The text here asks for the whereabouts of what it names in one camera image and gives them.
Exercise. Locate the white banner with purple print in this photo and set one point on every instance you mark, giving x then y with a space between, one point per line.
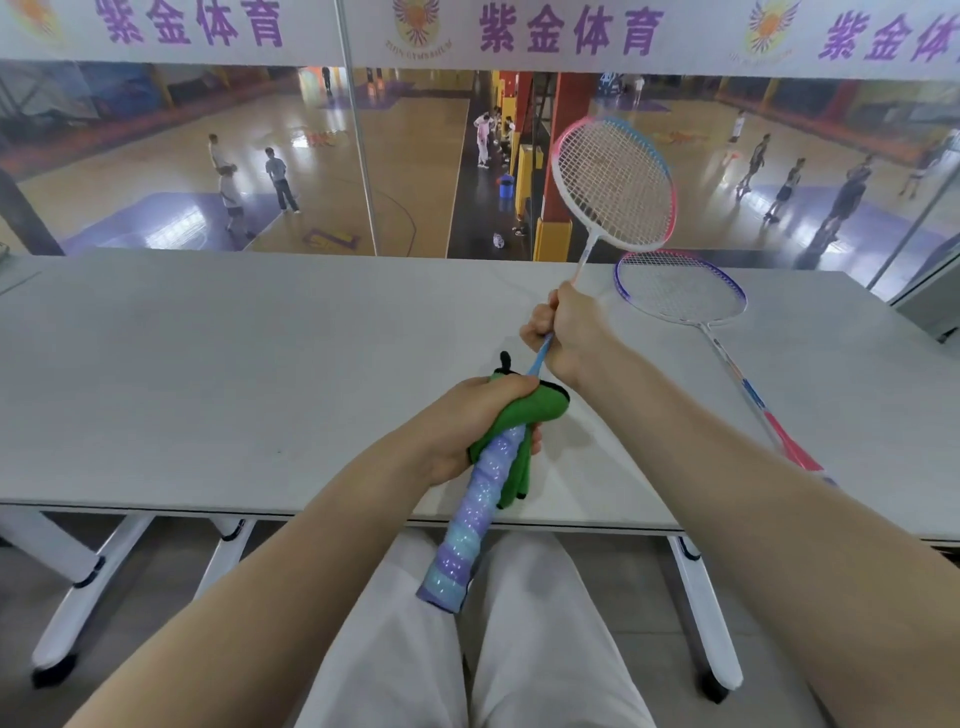
337 37

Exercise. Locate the dark hoop post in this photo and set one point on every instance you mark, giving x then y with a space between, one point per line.
26 221

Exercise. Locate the white table leg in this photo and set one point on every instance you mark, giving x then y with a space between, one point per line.
709 630
82 615
225 559

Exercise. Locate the group of distant people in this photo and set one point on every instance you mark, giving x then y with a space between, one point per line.
279 180

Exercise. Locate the person's left hand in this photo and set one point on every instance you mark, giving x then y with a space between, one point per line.
465 427

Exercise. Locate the red pillar with yellow base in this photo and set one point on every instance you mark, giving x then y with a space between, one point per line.
551 240

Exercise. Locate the blue bin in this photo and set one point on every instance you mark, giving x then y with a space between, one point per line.
506 187

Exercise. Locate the person's white trousers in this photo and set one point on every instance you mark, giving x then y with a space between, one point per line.
375 660

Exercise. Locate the green black cleaning cloth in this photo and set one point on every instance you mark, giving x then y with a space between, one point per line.
529 409

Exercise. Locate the purple pink badminton racket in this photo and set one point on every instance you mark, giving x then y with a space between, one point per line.
679 289

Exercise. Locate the person's left forearm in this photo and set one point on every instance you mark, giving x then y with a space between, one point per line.
262 592

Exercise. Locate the yellow padded post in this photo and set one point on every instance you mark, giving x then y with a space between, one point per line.
523 180

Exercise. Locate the metal window mullion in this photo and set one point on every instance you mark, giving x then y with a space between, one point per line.
358 150

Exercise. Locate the person's right forearm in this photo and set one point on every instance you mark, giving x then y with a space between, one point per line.
787 525

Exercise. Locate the pink blue badminton racket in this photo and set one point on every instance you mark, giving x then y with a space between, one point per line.
472 525

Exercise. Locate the person's right hand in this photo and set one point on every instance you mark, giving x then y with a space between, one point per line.
581 334

